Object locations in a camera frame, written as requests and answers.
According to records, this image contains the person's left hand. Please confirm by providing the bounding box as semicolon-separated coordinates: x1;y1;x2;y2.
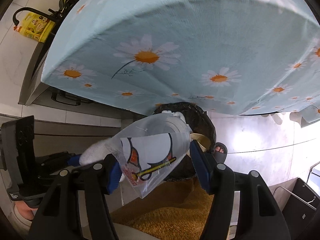
14;201;38;227

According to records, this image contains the person's foot in black sandal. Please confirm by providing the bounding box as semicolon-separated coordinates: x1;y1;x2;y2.
212;142;229;167

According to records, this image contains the black faucet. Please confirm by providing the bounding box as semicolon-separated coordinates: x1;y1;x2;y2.
12;7;64;27

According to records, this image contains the clear printed plastic bag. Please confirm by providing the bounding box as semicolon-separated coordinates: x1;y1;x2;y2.
105;116;192;199

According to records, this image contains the white tissue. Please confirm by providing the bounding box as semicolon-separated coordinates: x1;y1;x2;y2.
161;110;187;124

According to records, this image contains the black box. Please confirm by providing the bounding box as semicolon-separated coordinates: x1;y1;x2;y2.
282;162;320;228

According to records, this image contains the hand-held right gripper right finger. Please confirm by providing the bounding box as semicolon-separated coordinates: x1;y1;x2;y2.
189;140;292;240

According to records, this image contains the white paper towel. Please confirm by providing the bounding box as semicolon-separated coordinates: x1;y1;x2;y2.
79;140;125;183

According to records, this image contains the red bin with black bag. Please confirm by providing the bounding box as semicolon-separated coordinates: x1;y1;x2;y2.
152;102;217;182

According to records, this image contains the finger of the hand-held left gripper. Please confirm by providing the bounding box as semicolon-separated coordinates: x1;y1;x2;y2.
35;151;82;167
37;164;87;181

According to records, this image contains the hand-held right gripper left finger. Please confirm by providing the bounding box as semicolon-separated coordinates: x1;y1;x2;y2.
29;154;123;240

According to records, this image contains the daisy print blue tablecloth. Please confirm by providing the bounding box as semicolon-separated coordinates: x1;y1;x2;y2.
40;0;320;124

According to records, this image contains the black cabinet handle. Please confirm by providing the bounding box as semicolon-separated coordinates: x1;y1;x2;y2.
51;91;87;106

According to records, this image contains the yellow dish soap bottle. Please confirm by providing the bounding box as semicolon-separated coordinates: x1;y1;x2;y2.
14;12;57;43

